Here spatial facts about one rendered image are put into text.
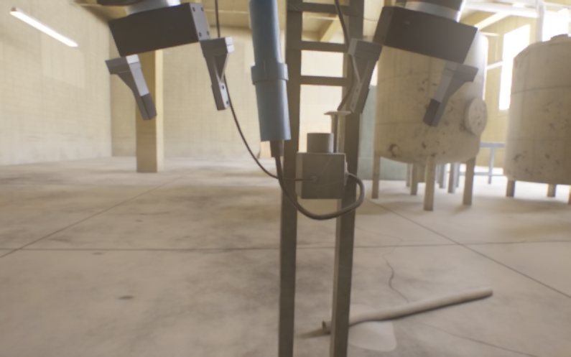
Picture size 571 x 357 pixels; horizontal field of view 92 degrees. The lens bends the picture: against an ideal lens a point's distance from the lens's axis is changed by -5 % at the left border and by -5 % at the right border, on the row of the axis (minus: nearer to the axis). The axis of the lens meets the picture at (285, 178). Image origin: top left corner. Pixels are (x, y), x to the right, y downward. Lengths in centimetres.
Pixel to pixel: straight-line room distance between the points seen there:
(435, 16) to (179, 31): 35
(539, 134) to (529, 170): 51
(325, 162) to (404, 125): 315
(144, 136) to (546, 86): 753
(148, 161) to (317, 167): 716
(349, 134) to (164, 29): 42
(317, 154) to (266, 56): 20
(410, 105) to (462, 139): 69
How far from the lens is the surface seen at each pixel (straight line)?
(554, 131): 528
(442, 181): 600
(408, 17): 45
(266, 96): 52
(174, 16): 47
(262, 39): 55
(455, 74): 53
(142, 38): 50
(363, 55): 46
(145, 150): 765
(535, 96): 538
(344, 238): 71
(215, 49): 46
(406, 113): 370
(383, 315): 134
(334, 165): 57
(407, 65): 381
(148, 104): 54
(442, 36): 49
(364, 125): 662
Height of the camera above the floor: 69
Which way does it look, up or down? 6 degrees down
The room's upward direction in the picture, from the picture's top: 1 degrees clockwise
